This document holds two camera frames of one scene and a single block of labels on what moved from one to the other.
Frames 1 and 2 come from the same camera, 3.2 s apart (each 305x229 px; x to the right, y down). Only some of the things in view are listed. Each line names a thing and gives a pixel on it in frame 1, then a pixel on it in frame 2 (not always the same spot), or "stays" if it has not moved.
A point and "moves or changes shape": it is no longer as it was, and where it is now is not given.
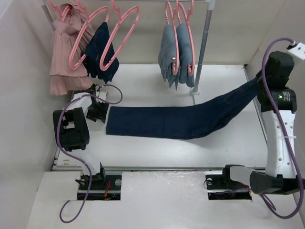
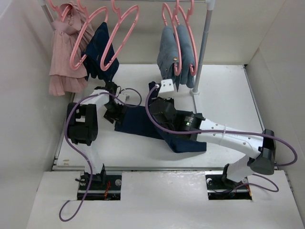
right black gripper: x=259 y=74 -> x=168 y=99
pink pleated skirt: x=68 y=69 stays
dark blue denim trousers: x=203 y=120 moves or changes shape
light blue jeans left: x=167 y=57 stays
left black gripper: x=99 y=115 -> x=117 y=116
